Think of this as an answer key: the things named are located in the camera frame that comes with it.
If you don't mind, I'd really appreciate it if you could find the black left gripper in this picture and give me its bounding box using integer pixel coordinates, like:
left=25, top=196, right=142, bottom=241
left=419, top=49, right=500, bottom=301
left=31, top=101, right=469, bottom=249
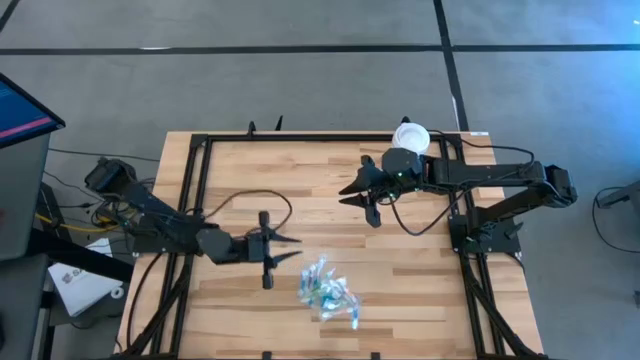
left=230, top=210, right=304, bottom=291

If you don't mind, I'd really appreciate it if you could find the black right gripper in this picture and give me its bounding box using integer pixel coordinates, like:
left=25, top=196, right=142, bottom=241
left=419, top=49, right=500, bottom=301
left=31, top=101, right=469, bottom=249
left=338, top=154, right=397, bottom=229

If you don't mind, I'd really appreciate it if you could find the clear acrylic three-compartment organizer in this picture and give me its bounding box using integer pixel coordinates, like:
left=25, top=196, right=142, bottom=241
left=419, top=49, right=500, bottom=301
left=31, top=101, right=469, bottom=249
left=296, top=253, right=363, bottom=332

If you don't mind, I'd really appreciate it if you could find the white wipes canister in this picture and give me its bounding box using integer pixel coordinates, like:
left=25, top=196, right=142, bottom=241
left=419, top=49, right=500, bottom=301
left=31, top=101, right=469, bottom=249
left=391, top=122, right=432, bottom=156

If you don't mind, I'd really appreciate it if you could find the black slanted stand leg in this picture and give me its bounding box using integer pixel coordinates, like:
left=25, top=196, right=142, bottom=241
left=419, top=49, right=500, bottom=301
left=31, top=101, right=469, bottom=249
left=29, top=227, right=135, bottom=284

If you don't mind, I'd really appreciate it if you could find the white printed booklet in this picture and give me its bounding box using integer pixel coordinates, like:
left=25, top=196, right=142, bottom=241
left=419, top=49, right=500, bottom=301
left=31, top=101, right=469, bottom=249
left=47, top=237, right=126, bottom=318

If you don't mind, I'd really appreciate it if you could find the grey stand leg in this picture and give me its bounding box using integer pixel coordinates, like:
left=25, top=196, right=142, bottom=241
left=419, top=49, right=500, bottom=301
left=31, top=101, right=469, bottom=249
left=596, top=179, right=640, bottom=210

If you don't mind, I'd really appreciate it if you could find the dark grey cart base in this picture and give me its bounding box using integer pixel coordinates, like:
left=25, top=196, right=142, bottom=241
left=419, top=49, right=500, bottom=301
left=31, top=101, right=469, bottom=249
left=0, top=252, right=51, bottom=360

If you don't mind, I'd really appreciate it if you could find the blue screen monitor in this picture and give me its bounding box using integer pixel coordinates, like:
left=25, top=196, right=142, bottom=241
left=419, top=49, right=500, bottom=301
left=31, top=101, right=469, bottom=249
left=0, top=72, right=67, bottom=150

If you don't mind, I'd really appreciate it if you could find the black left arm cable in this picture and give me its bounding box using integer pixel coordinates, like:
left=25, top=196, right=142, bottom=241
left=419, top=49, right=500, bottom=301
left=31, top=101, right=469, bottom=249
left=203, top=188, right=294, bottom=236

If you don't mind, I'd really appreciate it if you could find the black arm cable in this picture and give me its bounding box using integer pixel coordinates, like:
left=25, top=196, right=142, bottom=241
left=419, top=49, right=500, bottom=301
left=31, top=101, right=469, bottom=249
left=203, top=188, right=294, bottom=236
left=388, top=129, right=537, bottom=238

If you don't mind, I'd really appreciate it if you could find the black aluminium table frame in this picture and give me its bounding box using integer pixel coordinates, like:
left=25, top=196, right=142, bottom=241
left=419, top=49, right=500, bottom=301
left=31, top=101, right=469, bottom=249
left=117, top=119, right=546, bottom=360

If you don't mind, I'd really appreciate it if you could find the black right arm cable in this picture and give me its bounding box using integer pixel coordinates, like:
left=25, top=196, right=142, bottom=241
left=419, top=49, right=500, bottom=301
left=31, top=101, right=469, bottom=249
left=388, top=129, right=537, bottom=238

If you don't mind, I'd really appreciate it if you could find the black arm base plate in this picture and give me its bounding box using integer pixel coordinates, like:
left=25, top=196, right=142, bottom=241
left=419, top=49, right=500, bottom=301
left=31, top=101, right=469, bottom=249
left=448, top=213, right=522, bottom=255
left=130, top=212, right=205, bottom=255

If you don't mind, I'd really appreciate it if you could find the yellow cable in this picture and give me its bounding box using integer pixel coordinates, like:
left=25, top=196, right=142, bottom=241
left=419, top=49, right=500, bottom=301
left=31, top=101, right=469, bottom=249
left=34, top=212, right=124, bottom=235

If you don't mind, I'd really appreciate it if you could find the black looped floor cable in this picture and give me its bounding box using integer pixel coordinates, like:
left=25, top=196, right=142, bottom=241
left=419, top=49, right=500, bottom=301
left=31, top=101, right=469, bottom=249
left=592, top=185, right=640, bottom=255

